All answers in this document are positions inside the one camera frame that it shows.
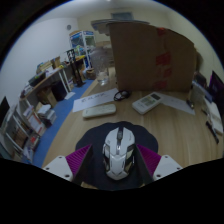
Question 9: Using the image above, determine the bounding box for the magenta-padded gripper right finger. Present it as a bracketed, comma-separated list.
[134, 143, 184, 186]

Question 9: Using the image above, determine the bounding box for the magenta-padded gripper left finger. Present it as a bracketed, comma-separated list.
[42, 143, 95, 186]

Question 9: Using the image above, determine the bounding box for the white and black computer mouse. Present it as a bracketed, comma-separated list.
[101, 126, 137, 181]

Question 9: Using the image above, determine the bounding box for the dark round mouse pad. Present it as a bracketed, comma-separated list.
[74, 120, 160, 191]

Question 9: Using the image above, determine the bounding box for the shelf unit with books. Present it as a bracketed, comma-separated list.
[0, 96, 58, 165]

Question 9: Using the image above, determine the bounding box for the plain white paper sheet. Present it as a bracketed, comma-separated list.
[159, 92, 197, 117]

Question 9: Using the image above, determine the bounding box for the white remote with display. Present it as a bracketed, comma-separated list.
[131, 91, 164, 116]

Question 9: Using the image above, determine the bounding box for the white book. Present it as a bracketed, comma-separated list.
[202, 99, 224, 135]

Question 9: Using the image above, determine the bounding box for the slim white remote control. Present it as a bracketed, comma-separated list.
[81, 103, 118, 120]

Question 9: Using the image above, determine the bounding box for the clear plastic container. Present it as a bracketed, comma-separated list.
[189, 84, 205, 106]

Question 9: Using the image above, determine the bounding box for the white cluttered desk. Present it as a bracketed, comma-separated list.
[19, 55, 74, 105]

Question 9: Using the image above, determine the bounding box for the black monitor screen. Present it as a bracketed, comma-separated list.
[207, 70, 224, 112]

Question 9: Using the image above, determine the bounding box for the black stand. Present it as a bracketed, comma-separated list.
[65, 48, 86, 88]

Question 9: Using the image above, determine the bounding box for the large brown cardboard box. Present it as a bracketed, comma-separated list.
[108, 21, 198, 94]

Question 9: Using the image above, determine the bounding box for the clear plastic bottle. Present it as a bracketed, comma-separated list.
[90, 46, 111, 86]

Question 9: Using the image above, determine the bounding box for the glass display cabinet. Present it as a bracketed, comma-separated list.
[68, 30, 96, 70]

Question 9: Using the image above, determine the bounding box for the grey wall vent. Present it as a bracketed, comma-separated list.
[110, 12, 135, 21]

